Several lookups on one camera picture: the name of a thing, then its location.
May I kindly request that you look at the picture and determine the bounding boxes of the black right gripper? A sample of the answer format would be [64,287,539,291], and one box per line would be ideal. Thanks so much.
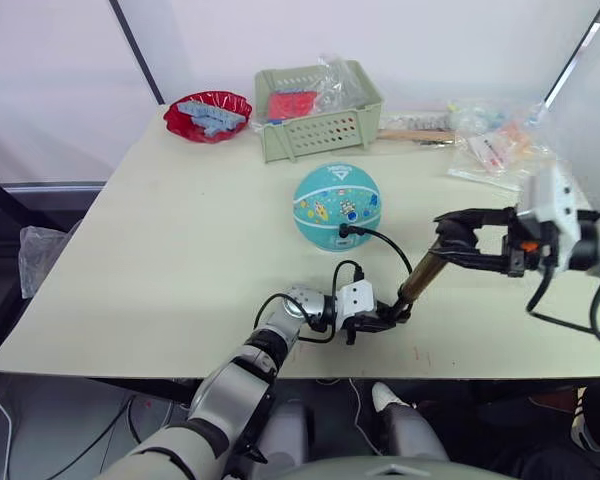
[433,207,557,279]

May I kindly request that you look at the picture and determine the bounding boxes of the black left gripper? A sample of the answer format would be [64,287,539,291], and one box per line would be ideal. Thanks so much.
[341,300,412,347]

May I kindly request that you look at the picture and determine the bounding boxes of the teal cartoon print ball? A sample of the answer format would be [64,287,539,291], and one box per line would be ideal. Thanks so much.
[292,160,382,253]

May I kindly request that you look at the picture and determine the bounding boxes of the clear bag with paper card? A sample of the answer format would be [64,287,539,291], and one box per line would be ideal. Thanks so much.
[446,123,557,194]

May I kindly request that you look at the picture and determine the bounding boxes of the grey rounded leg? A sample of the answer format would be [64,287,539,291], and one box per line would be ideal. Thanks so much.
[379,402,450,462]
[256,398,310,467]

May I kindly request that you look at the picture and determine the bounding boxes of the wooden sticks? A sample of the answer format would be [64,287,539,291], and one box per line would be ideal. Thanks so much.
[377,128,457,147]

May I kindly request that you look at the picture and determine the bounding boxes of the clear bag of colourful pieces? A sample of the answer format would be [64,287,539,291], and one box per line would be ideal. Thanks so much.
[446,97,550,137]

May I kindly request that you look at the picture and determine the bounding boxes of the clear packet with white strip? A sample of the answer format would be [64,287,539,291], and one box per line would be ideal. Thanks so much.
[379,113,452,131]

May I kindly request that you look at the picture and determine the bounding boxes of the pale green perforated basket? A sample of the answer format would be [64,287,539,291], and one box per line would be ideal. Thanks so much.
[253,59,386,165]

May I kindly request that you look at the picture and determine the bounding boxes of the crumpled clear plastic bag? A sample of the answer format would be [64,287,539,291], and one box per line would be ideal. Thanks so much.
[313,53,362,114]

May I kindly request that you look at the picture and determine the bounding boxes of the black and white shoe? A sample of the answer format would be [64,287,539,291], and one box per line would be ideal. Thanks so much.
[571,383,600,452]

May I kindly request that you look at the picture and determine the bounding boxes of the red flat packet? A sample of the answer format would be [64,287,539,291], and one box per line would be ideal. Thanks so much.
[265,89,318,122]

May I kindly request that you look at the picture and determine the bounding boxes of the black table underframe bar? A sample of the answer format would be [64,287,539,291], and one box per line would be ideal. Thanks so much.
[93,377,202,407]

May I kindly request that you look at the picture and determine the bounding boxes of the blue toy block pile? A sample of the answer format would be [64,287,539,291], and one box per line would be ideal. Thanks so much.
[175,99,247,142]

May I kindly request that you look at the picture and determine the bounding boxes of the grey plastic bag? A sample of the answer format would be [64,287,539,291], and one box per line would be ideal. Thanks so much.
[18,225,75,300]

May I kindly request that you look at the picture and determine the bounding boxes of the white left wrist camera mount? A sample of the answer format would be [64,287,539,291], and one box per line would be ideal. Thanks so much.
[335,279,378,331]

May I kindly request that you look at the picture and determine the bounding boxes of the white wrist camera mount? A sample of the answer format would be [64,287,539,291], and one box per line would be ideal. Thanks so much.
[335,279,378,331]
[517,164,582,247]

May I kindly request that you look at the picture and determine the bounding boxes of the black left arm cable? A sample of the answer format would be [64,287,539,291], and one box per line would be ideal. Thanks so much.
[253,259,365,346]

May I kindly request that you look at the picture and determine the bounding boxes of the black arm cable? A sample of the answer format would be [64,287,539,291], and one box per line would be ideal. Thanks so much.
[253,259,365,346]
[525,212,600,347]

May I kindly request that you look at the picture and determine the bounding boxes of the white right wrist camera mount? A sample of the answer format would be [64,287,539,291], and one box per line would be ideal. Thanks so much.
[517,164,582,247]

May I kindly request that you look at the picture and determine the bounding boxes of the thin white floor cable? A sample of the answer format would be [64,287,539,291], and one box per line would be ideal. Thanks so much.
[348,378,384,455]

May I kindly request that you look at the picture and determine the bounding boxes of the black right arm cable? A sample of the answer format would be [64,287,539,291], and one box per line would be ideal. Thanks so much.
[525,212,600,347]

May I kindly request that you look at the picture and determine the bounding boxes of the black frame pole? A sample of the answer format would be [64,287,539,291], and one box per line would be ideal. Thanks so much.
[543,0,600,110]
[108,0,164,105]

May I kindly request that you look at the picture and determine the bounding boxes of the black floor cable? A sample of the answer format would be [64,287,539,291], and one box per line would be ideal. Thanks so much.
[43,393,149,480]

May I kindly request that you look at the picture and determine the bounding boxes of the black slanted frame bar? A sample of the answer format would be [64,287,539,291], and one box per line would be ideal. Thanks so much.
[0,168,49,232]

